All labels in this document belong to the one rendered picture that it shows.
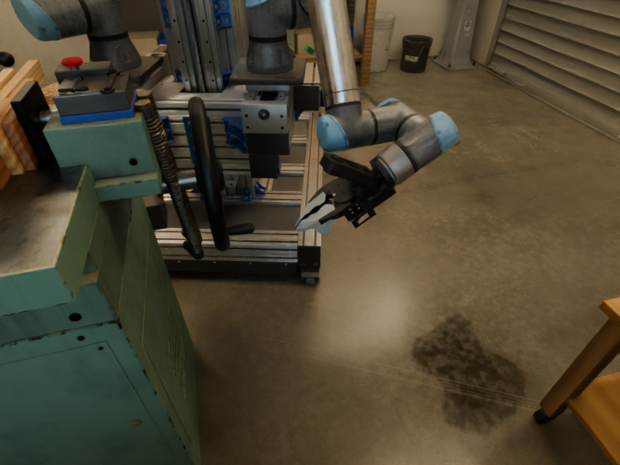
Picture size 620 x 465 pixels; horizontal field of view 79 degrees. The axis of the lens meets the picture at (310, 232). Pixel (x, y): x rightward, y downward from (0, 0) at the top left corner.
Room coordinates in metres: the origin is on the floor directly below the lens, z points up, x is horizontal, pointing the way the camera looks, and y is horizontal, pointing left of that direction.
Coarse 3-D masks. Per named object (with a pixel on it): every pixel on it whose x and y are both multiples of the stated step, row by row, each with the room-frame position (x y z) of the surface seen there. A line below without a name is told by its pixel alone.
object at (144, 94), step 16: (144, 96) 0.61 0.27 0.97; (144, 112) 0.57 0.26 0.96; (160, 128) 0.58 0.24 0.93; (160, 144) 0.58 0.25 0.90; (160, 160) 0.57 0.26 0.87; (176, 176) 0.59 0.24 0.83; (176, 192) 0.58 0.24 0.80; (176, 208) 0.58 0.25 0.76; (192, 224) 0.59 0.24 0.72; (192, 240) 0.59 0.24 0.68
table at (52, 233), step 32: (0, 192) 0.44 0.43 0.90; (32, 192) 0.44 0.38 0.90; (64, 192) 0.44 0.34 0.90; (96, 192) 0.49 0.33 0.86; (128, 192) 0.51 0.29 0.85; (160, 192) 0.52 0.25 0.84; (0, 224) 0.36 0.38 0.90; (32, 224) 0.36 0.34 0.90; (64, 224) 0.36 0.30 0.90; (0, 256) 0.31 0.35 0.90; (32, 256) 0.31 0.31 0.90; (64, 256) 0.32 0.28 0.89; (0, 288) 0.27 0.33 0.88; (32, 288) 0.28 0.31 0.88; (64, 288) 0.29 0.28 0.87
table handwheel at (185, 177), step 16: (192, 112) 0.59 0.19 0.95; (192, 128) 0.56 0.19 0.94; (208, 128) 0.57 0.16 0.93; (208, 144) 0.54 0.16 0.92; (208, 160) 0.52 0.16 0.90; (192, 176) 0.60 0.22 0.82; (208, 176) 0.50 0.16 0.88; (208, 192) 0.49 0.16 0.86; (208, 208) 0.49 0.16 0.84; (224, 224) 0.49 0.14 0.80; (224, 240) 0.49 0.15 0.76
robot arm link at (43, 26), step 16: (16, 0) 1.12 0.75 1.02; (32, 0) 1.12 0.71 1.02; (48, 0) 1.14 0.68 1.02; (64, 0) 1.17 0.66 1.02; (32, 16) 1.10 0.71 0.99; (48, 16) 1.12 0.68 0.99; (64, 16) 1.15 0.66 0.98; (80, 16) 1.18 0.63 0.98; (32, 32) 1.13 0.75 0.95; (48, 32) 1.12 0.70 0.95; (64, 32) 1.15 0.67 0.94; (80, 32) 1.19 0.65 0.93
